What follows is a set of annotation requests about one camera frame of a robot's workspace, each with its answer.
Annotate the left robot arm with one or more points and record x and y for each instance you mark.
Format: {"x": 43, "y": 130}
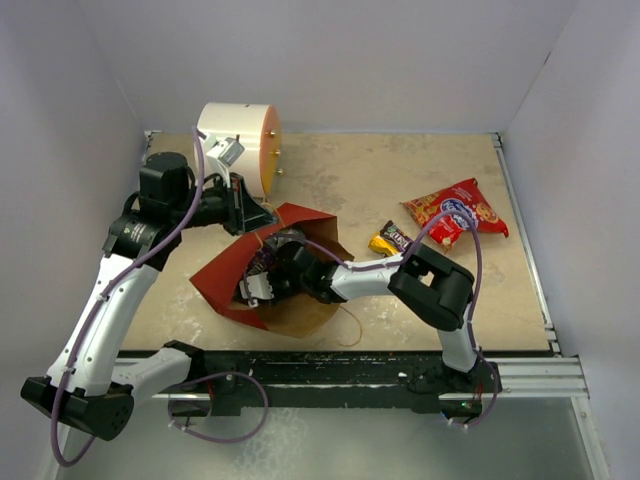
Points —
{"x": 84, "y": 388}

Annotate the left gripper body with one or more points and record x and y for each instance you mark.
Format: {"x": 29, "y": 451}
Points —
{"x": 221, "y": 205}

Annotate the yellow snack bar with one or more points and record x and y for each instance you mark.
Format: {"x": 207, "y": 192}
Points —
{"x": 382, "y": 246}

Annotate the brown purple candy bar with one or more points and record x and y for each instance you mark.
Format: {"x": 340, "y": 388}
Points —
{"x": 396, "y": 236}

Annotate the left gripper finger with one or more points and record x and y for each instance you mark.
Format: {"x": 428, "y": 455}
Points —
{"x": 252, "y": 210}
{"x": 253, "y": 225}

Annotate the red paper bag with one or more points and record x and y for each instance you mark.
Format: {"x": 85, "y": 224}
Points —
{"x": 298, "y": 316}

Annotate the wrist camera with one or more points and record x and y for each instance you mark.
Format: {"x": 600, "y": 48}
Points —
{"x": 255, "y": 289}
{"x": 225, "y": 152}

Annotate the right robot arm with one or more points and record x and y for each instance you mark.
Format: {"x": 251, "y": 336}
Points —
{"x": 437, "y": 290}

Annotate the silver snack wrapper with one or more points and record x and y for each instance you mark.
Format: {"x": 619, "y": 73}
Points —
{"x": 283, "y": 236}

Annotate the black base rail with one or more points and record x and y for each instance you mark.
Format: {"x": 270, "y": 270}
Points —
{"x": 228, "y": 381}

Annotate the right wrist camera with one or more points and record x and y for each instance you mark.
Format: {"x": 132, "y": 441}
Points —
{"x": 255, "y": 289}

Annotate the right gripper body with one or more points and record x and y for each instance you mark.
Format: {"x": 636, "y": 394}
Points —
{"x": 283, "y": 284}

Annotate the red candy bag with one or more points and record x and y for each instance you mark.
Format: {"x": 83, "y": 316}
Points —
{"x": 464, "y": 204}

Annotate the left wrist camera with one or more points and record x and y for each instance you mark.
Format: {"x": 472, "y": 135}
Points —
{"x": 225, "y": 152}

